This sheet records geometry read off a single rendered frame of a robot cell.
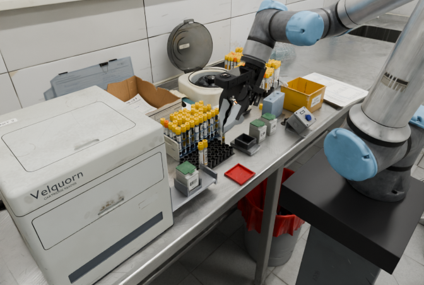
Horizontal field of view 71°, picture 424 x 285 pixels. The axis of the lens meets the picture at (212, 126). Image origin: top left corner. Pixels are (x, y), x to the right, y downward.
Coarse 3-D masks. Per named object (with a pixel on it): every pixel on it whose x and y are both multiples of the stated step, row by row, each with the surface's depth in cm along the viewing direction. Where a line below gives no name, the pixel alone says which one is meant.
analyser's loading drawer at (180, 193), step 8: (200, 168) 87; (208, 168) 84; (200, 176) 85; (208, 176) 85; (216, 176) 83; (176, 184) 80; (200, 184) 80; (208, 184) 82; (176, 192) 79; (184, 192) 78; (192, 192) 78; (176, 200) 77; (184, 200) 77; (176, 208) 75
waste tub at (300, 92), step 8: (296, 80) 129; (304, 80) 128; (288, 88) 120; (296, 88) 132; (304, 88) 130; (312, 88) 127; (320, 88) 124; (288, 96) 122; (296, 96) 119; (304, 96) 116; (312, 96) 117; (320, 96) 122; (288, 104) 123; (296, 104) 121; (304, 104) 118; (312, 104) 120; (320, 104) 125; (312, 112) 123
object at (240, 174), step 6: (234, 168) 93; (240, 168) 93; (246, 168) 92; (228, 174) 91; (234, 174) 91; (240, 174) 91; (246, 174) 91; (252, 174) 90; (234, 180) 88; (240, 180) 89; (246, 180) 88
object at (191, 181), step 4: (176, 172) 78; (180, 172) 76; (196, 172) 77; (176, 176) 79; (180, 176) 77; (184, 176) 76; (188, 176) 76; (192, 176) 77; (196, 176) 78; (180, 180) 78; (184, 180) 77; (188, 180) 76; (192, 180) 77; (196, 180) 78; (184, 184) 77; (188, 184) 77; (192, 184) 78; (196, 184) 79; (192, 188) 79
